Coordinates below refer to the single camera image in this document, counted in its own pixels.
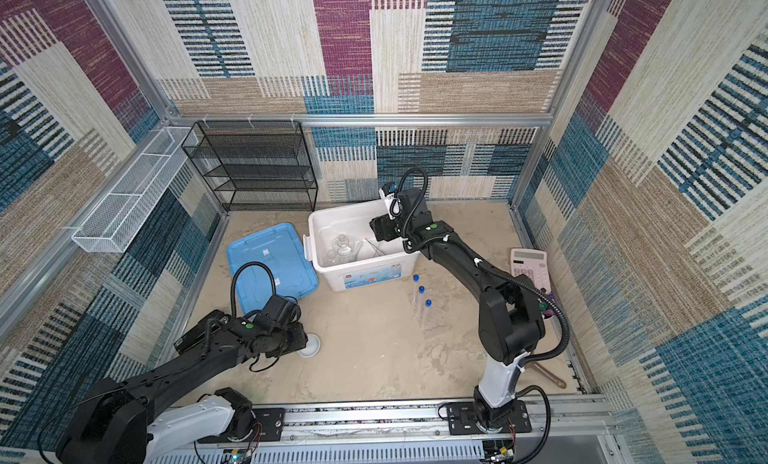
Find metal tweezers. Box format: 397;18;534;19
364;238;386;257

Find white ceramic pestle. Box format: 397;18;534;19
353;240;365;261

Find white ceramic mortar bowl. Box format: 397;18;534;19
297;333;321;359

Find glass flask with stopper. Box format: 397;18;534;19
332;234;360;263

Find blue plastic bin lid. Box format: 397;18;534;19
226;223;319;314

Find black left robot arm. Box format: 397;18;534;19
36;261;308;463

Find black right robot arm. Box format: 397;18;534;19
369;167;571;432

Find white plastic storage bin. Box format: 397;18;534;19
303;200;417;292

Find pink calculator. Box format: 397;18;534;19
510;248;552;294

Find pink cup of markers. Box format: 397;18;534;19
539;293;556;320

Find brown wooden tool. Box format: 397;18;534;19
526;362;568;389

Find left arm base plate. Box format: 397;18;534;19
199;407;286;445

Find black wire shelf rack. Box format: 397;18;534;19
181;120;319;211

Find white mesh wall basket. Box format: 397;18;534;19
72;126;190;253

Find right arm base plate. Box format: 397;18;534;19
438;400;532;435

